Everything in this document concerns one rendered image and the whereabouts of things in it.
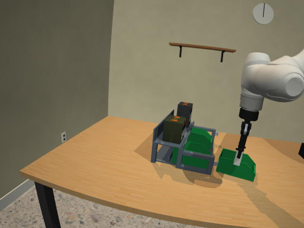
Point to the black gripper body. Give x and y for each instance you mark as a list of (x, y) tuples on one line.
[(248, 116)]

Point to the black case with orange latches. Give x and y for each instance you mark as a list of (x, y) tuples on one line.
[(184, 110)]

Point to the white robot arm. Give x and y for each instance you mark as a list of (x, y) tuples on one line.
[(281, 80)]

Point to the green bin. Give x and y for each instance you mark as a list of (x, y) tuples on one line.
[(192, 161), (201, 136), (246, 170)]

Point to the grey metal shelf rack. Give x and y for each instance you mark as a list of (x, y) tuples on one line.
[(164, 154)]

